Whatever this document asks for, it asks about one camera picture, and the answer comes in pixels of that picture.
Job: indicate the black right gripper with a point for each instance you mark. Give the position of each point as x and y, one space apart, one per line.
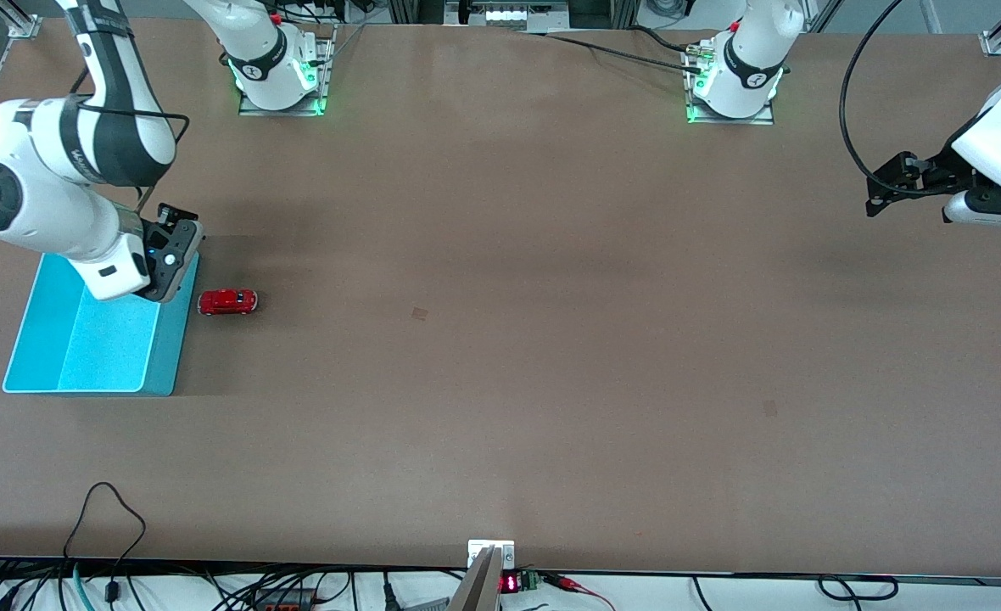
171 255

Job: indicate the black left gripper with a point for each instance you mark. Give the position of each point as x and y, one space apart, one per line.
939 169

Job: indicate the red beetle toy car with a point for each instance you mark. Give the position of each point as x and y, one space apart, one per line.
227 301

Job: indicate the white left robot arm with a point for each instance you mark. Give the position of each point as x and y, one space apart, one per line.
742 76

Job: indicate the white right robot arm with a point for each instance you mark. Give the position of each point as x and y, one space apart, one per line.
42 195

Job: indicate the blue plastic box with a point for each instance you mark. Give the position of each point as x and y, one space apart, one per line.
102 356

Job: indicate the aluminium extrusion end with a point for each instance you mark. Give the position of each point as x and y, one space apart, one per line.
21 21

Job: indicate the orange black power strip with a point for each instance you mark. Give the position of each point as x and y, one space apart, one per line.
284 598

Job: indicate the small red digit display module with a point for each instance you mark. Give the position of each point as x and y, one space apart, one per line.
519 583

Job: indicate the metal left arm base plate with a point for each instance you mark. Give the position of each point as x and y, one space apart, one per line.
763 119

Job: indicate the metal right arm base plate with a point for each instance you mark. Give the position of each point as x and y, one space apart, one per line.
318 85

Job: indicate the aluminium frame with white light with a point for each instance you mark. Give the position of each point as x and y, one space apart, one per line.
507 14

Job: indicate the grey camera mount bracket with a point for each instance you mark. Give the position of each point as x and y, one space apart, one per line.
485 577

